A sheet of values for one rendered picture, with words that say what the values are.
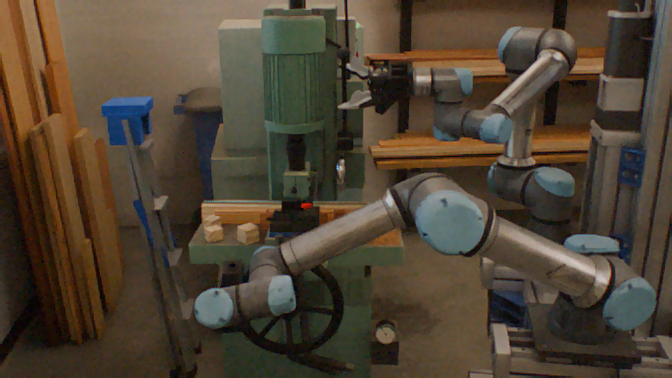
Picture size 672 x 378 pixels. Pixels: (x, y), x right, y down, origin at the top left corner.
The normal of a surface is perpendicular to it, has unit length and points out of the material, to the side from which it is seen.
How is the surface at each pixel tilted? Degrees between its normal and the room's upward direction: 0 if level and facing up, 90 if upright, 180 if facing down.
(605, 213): 90
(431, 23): 90
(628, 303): 94
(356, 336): 90
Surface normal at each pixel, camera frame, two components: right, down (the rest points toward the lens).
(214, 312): -0.04, -0.19
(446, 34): 0.11, 0.32
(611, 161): -0.16, 0.32
